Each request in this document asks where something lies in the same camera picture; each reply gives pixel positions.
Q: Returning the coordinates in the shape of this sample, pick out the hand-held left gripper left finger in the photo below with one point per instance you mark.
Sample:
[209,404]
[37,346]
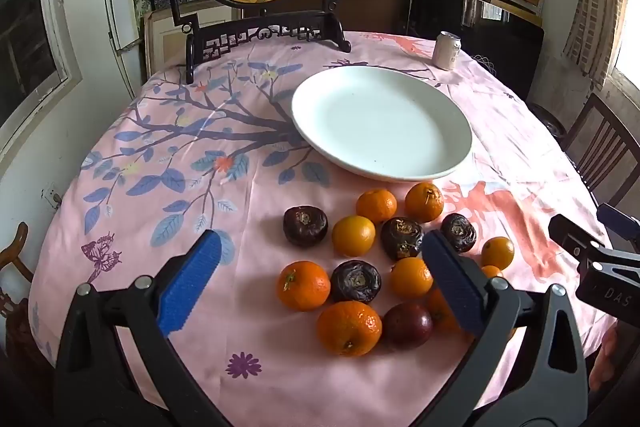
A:
[192,282]

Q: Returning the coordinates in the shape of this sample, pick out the white oval plate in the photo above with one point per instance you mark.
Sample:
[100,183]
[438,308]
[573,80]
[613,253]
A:
[380,122]

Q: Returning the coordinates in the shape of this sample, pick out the yellowish orange mandarin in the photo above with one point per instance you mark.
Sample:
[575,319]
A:
[353,235]

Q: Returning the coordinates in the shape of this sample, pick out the black flat screen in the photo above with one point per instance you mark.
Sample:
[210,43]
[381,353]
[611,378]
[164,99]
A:
[500,42]

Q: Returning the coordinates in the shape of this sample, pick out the smooth red-purple passion fruit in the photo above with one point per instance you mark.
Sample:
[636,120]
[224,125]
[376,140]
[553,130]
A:
[407,325]

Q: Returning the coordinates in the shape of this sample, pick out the small yellowish mandarin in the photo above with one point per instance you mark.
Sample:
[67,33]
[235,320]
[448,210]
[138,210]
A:
[497,253]

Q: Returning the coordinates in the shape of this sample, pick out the dark wooden slatted chair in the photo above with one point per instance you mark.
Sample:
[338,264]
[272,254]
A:
[580,125]

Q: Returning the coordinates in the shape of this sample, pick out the white window frame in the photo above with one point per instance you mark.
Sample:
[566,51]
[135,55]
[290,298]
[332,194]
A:
[52,7]

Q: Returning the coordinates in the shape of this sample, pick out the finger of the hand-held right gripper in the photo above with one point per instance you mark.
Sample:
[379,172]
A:
[620,222]
[570,234]

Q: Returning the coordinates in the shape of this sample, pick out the white drink can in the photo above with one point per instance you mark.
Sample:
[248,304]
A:
[446,52]

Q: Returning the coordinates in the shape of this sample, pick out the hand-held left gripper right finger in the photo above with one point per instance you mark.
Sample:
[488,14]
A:
[452,277]

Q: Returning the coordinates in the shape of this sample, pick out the white wall outlet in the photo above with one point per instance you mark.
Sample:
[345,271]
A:
[50,198]

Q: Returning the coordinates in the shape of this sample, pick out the beige framed board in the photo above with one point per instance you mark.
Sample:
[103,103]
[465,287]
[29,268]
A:
[165,42]

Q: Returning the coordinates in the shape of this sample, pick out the curved brown wooden chair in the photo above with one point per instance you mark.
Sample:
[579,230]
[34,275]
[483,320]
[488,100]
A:
[12,259]

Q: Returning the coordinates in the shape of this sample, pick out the person's right hand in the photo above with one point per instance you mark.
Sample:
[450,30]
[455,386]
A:
[604,357]

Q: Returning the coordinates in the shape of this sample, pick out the dark wrinkled passion fruit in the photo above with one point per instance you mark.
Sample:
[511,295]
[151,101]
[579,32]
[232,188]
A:
[402,237]
[458,232]
[305,226]
[355,281]

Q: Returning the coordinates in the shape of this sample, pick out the pink floral tablecloth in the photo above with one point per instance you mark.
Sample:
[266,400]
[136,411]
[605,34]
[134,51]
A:
[250,207]

